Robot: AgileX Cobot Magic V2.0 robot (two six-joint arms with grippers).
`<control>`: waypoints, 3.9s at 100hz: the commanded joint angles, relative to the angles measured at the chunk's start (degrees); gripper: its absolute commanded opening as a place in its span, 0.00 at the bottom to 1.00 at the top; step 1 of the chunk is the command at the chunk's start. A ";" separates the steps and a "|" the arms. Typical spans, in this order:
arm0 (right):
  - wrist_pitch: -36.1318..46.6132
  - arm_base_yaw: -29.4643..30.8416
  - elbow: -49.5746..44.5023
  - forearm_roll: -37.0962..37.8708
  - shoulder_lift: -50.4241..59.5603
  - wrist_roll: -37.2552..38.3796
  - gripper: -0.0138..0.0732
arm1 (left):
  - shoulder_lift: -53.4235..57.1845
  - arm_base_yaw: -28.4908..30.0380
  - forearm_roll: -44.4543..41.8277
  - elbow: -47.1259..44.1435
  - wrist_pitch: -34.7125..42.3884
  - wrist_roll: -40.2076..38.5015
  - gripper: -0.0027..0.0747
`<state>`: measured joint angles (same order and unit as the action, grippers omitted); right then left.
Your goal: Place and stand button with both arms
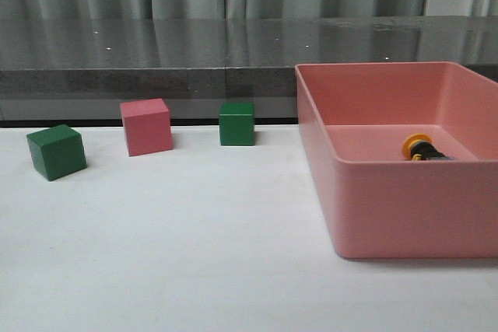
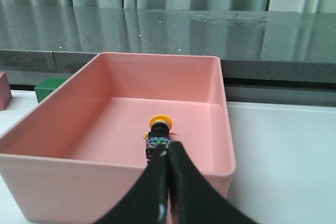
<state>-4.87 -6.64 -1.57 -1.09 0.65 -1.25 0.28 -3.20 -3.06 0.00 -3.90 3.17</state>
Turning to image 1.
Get right green wooden cube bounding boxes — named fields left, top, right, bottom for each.
left=219, top=103, right=255, bottom=146

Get left green wooden cube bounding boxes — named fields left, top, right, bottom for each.
left=26, top=124, right=87, bottom=181

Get pink wooden cube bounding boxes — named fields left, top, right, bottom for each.
left=120, top=98, right=174, bottom=156

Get dark glossy counter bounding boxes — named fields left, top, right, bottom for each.
left=1, top=16, right=497, bottom=128

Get yellow push button switch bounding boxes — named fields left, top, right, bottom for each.
left=402, top=133, right=454, bottom=161

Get pink plastic bin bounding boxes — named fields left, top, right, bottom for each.
left=296, top=62, right=497, bottom=258

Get green wooden cube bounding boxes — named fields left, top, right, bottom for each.
left=219, top=103, right=255, bottom=146
left=26, top=124, right=87, bottom=181

